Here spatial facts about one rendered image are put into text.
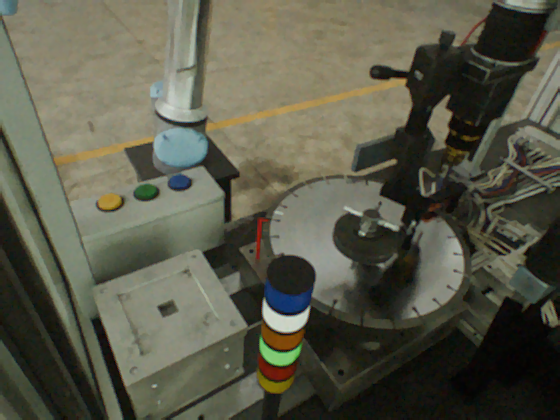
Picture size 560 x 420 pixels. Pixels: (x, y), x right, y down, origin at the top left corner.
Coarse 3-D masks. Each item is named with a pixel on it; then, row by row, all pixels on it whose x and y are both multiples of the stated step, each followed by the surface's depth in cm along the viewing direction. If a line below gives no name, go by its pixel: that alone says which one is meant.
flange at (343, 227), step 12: (348, 216) 73; (336, 228) 71; (348, 228) 71; (360, 228) 69; (384, 228) 71; (336, 240) 69; (348, 240) 69; (360, 240) 69; (372, 240) 68; (384, 240) 69; (396, 240) 70; (348, 252) 67; (360, 252) 67; (372, 252) 67; (384, 252) 67
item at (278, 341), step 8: (264, 328) 41; (304, 328) 41; (264, 336) 42; (272, 336) 40; (280, 336) 40; (288, 336) 40; (296, 336) 40; (272, 344) 41; (280, 344) 41; (288, 344) 41; (296, 344) 42
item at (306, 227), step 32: (320, 192) 79; (352, 192) 80; (288, 224) 72; (320, 224) 72; (320, 256) 67; (416, 256) 68; (448, 256) 69; (320, 288) 62; (352, 288) 62; (384, 288) 63; (416, 288) 63; (448, 288) 64
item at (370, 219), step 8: (344, 208) 69; (352, 208) 69; (368, 208) 68; (376, 208) 69; (360, 216) 68; (368, 216) 67; (376, 216) 67; (360, 224) 69; (368, 224) 66; (376, 224) 67; (384, 224) 67; (392, 224) 66; (360, 232) 65
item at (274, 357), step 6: (264, 342) 42; (264, 348) 43; (270, 348) 42; (294, 348) 42; (300, 348) 44; (264, 354) 43; (270, 354) 42; (276, 354) 42; (282, 354) 42; (288, 354) 42; (294, 354) 43; (270, 360) 43; (276, 360) 43; (282, 360) 43; (288, 360) 43; (294, 360) 44
